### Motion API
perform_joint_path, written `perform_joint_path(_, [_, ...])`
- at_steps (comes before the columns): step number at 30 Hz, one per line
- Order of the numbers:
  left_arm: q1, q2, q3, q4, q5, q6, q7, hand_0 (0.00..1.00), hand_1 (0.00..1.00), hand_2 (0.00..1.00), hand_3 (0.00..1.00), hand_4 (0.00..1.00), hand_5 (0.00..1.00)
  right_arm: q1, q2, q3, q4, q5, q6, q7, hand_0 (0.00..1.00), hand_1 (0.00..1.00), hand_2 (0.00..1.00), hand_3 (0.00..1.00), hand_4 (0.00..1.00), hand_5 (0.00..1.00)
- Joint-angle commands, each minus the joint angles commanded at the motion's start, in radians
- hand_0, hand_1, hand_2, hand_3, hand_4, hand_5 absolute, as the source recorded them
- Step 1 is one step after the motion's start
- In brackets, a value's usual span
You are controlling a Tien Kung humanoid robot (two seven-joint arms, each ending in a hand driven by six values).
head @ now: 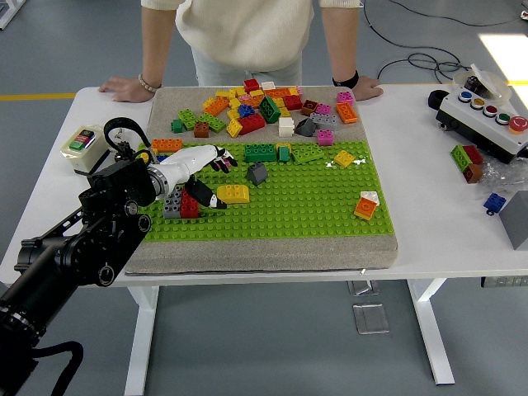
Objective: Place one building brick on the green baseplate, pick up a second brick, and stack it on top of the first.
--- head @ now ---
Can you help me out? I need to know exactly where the person's left hand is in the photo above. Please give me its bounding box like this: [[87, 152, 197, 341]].
[[353, 76, 384, 101]]

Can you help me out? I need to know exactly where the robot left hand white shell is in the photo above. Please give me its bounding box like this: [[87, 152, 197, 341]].
[[158, 144, 238, 211]]

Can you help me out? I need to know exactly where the person's right hand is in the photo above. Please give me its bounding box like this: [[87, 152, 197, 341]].
[[97, 76, 144, 103]]

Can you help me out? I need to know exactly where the grey eight-stud brick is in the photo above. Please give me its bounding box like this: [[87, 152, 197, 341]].
[[309, 112, 340, 131], [163, 187, 183, 219]]

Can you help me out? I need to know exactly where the dark grey sloped brick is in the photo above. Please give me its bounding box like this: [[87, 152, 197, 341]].
[[245, 162, 268, 186], [295, 118, 318, 137]]

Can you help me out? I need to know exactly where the green studded baseplate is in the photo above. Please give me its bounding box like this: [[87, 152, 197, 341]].
[[138, 140, 396, 243]]

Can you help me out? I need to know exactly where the lime green eight-stud brick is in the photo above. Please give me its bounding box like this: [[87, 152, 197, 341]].
[[177, 108, 204, 131], [196, 113, 227, 134], [450, 144, 471, 172]]

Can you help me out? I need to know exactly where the dark green eight-stud brick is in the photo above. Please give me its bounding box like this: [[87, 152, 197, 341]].
[[258, 95, 283, 124], [244, 143, 278, 163]]

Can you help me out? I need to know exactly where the lime green flat plate brick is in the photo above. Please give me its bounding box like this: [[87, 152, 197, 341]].
[[291, 144, 327, 166]]

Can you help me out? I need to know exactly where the orange four-stud brick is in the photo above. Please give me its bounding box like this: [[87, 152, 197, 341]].
[[354, 197, 379, 221]]

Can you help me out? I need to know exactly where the red building brick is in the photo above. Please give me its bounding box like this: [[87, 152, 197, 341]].
[[462, 144, 484, 166]]

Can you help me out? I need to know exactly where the black wristband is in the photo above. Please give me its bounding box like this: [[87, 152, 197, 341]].
[[332, 69, 360, 88]]

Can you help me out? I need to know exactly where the white push-button control box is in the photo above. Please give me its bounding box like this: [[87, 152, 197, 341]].
[[436, 87, 528, 166]]

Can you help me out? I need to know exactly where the grey-brown cushion mat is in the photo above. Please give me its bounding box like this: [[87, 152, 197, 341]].
[[123, 85, 400, 276]]

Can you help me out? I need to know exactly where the round translucent lidded container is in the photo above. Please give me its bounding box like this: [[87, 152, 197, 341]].
[[452, 64, 512, 104]]

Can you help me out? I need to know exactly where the person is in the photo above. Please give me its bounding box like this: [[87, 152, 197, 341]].
[[141, 0, 360, 87]]

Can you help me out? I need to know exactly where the clear plastic bag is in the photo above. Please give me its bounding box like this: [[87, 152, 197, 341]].
[[480, 158, 528, 195]]

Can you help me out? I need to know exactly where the white table leg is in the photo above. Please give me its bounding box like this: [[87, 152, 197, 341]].
[[406, 278, 455, 387], [123, 285, 161, 396]]

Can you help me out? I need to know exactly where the clear floor socket cover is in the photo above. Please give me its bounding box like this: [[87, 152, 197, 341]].
[[351, 303, 391, 335], [347, 279, 383, 296]]

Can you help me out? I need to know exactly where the grey box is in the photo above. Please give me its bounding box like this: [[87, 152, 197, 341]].
[[497, 190, 528, 252]]

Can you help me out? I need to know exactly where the under-table control panel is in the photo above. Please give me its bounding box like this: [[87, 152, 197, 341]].
[[480, 275, 528, 290]]

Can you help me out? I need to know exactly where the bead bracelet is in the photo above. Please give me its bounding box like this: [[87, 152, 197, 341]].
[[138, 73, 163, 92]]

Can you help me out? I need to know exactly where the black ring roll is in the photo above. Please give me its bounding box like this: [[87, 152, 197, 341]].
[[427, 89, 454, 111]]

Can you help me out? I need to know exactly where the cream switch box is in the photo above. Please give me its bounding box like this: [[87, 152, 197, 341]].
[[60, 125, 111, 177]]

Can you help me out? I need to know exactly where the white furniture frame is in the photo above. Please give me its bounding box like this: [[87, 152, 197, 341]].
[[0, 0, 26, 31]]

